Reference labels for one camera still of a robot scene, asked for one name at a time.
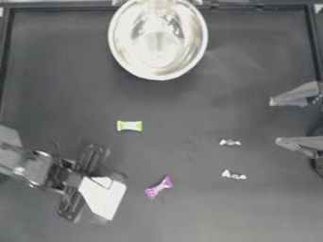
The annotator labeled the purple candy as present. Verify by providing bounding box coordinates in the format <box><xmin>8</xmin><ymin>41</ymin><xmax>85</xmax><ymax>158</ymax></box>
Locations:
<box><xmin>145</xmin><ymin>175</ymin><xmax>174</xmax><ymax>201</ymax></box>

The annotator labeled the green candy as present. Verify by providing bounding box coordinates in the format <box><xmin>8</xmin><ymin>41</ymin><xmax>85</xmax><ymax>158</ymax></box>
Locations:
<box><xmin>117</xmin><ymin>119</ymin><xmax>145</xmax><ymax>132</ymax></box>

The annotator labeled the silver candy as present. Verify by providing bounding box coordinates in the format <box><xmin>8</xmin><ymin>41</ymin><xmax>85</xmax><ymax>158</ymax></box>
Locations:
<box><xmin>219</xmin><ymin>138</ymin><xmax>243</xmax><ymax>147</ymax></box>
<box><xmin>221</xmin><ymin>168</ymin><xmax>249</xmax><ymax>181</ymax></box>

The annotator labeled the steel bowl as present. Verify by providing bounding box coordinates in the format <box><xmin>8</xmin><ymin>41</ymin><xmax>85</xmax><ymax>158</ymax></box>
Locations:
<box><xmin>107</xmin><ymin>0</ymin><xmax>210</xmax><ymax>81</ymax></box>

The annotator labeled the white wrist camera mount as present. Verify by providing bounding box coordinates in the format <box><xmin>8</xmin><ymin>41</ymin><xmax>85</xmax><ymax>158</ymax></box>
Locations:
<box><xmin>78</xmin><ymin>175</ymin><xmax>129</xmax><ymax>221</ymax></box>

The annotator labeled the black metal frame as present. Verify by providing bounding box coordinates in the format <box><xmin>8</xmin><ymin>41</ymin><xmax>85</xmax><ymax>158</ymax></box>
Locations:
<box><xmin>0</xmin><ymin>0</ymin><xmax>323</xmax><ymax>79</ymax></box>

